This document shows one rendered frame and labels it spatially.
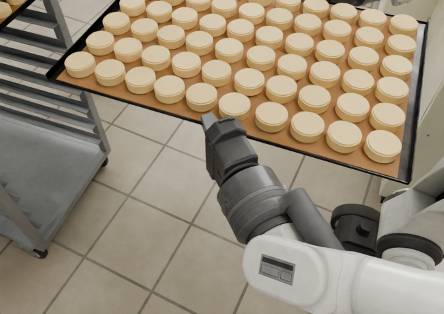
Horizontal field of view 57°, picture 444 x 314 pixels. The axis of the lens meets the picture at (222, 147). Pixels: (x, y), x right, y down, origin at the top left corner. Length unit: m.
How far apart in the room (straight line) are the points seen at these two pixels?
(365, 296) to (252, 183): 0.19
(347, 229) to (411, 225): 0.53
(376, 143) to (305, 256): 0.24
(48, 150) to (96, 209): 0.31
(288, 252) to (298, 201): 0.07
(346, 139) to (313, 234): 0.19
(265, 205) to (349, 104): 0.24
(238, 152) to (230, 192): 0.06
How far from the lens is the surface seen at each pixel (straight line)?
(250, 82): 0.68
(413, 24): 0.87
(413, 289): 0.44
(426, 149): 1.51
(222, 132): 0.55
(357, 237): 1.48
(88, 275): 1.66
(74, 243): 1.73
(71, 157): 1.77
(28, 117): 1.87
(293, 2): 0.87
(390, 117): 0.67
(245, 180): 0.53
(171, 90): 0.67
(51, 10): 1.31
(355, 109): 0.67
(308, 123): 0.63
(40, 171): 1.77
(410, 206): 1.01
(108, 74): 0.71
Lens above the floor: 1.48
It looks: 52 degrees down
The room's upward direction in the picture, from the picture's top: straight up
